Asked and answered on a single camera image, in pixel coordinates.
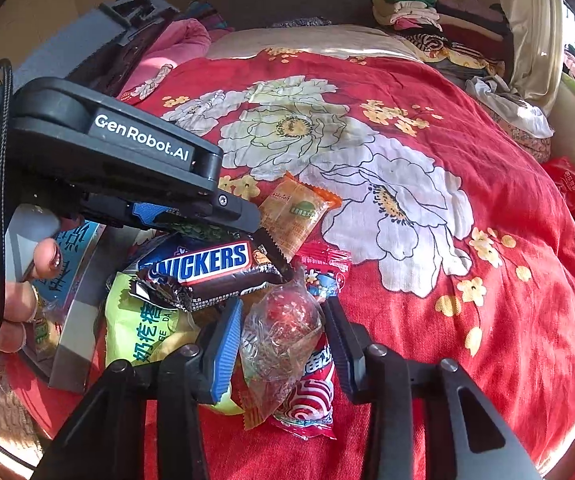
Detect beige fuzzy cloth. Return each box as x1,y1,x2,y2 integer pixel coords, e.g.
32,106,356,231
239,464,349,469
0,382,46,463

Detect red swirl snack packet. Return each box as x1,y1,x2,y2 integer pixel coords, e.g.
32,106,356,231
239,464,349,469
268,340,339,441

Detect cream curtain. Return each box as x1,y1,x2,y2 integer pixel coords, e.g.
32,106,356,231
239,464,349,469
497,0,567,117

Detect clear red candy ball packet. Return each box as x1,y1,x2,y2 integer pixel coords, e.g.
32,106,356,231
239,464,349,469
240,267,325,431

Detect brown chocolate bar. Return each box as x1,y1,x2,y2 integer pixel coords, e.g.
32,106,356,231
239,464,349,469
135,227,293,313

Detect white crumpled cloth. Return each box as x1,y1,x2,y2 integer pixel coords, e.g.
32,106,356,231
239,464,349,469
466,75,554,137

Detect pile of folded clothes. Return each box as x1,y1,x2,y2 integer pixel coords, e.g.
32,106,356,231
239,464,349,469
371,0,514,80

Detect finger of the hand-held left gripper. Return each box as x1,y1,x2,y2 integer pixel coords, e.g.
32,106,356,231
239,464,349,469
168,191,262,235
80,195,178,231

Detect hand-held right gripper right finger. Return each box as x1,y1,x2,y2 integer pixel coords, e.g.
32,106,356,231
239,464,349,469
320,297,543,480

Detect pink quilt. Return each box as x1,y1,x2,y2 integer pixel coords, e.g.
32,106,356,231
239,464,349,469
118,17,213,106

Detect clear packet green label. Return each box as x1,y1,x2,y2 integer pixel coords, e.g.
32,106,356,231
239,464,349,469
32,285,64,362

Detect beige bedsheet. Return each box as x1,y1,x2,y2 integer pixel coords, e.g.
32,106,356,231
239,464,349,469
206,24,424,64

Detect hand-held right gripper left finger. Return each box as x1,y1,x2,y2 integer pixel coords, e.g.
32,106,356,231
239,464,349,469
30,299,244,480

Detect red floral blanket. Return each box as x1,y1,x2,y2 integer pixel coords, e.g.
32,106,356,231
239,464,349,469
5,47,575,480

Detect person's left hand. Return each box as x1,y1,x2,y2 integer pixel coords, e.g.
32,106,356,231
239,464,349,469
0,232,63,361

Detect green patterned snack packet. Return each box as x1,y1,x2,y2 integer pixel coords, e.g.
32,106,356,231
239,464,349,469
168,220,249,245

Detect yellow-green snack bag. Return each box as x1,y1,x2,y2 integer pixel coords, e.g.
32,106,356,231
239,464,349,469
104,270,246,416

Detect grey board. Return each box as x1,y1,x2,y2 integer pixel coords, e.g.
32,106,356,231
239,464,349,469
10,7,129,92

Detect blue patterned cloth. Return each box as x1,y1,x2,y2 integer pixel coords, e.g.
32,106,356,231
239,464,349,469
186,2,229,32

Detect red plastic bag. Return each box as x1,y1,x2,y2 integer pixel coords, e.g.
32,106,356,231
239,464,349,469
541,156,575,213

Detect grey metal tray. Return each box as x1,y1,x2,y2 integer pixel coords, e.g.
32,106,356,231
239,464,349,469
5,205,138,393

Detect small red candy packet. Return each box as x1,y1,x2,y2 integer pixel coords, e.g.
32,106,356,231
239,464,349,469
295,240,353,303

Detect orange snack packet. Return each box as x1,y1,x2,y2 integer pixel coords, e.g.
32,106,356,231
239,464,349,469
258,171,343,263

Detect black plastic stand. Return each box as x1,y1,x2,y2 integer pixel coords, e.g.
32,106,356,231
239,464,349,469
65,0,183,98

